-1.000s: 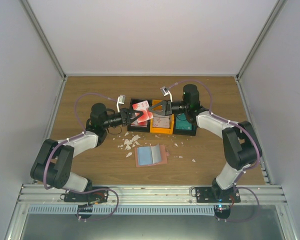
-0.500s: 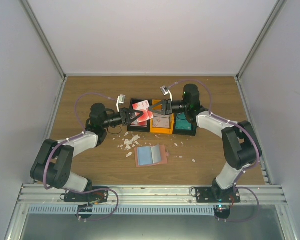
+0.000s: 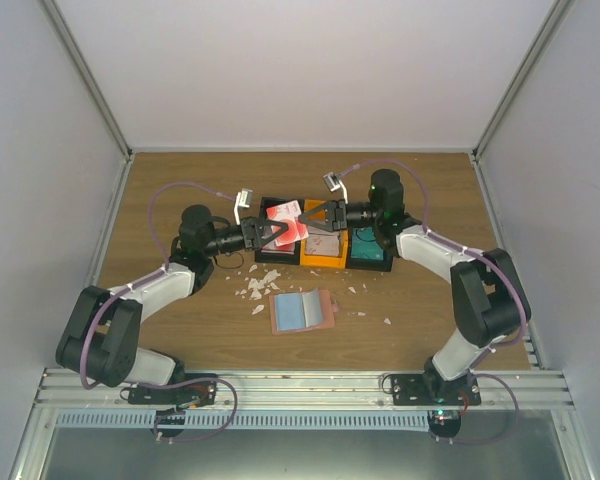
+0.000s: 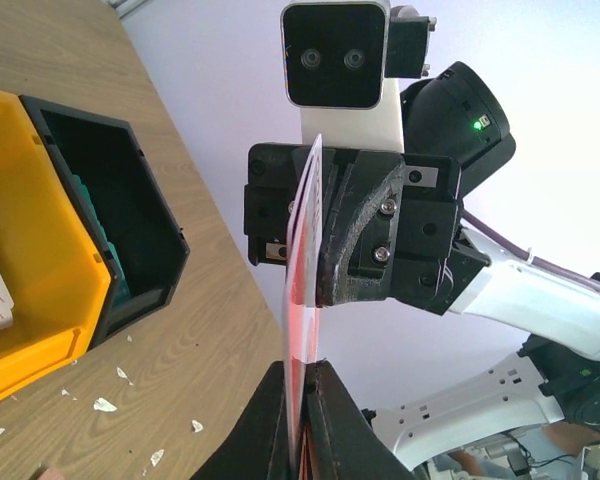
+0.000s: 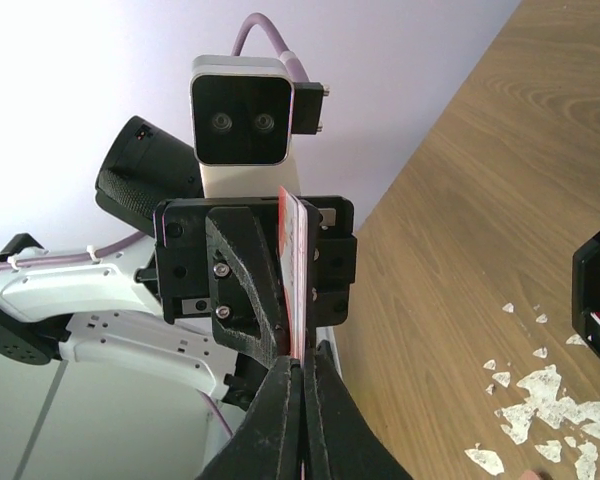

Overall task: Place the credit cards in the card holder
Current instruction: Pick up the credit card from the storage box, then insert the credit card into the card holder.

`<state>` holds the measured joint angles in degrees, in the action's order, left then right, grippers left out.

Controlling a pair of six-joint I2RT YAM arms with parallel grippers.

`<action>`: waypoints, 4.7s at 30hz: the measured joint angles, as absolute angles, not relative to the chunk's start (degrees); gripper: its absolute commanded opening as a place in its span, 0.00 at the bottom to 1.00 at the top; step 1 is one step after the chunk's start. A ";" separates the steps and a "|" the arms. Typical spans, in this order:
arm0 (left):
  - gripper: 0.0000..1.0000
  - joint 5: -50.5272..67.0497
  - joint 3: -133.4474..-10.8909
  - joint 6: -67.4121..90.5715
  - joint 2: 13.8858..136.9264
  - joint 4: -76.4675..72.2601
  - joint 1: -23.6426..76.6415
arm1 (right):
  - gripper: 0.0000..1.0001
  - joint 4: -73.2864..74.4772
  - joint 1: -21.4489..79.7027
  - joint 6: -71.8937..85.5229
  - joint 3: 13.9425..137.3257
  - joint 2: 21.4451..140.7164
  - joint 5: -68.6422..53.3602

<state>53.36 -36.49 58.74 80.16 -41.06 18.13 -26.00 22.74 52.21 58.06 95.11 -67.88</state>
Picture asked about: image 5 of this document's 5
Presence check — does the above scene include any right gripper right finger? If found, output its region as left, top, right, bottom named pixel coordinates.
left=304, top=342, right=411, bottom=480

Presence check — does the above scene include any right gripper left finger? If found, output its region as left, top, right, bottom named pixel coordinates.
left=199, top=356, right=303, bottom=480

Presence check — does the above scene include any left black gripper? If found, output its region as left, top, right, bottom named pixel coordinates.
left=154, top=196, right=357, bottom=359

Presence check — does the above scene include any red white credit card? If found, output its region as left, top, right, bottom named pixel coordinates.
left=278, top=187, right=309, bottom=366

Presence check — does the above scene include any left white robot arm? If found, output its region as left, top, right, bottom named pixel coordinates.
left=0, top=116, right=291, bottom=408

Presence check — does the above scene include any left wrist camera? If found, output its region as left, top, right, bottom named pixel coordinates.
left=188, top=54, right=331, bottom=199

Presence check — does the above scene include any enclosure aluminium frame post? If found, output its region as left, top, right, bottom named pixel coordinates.
left=13, top=360, right=68, bottom=480

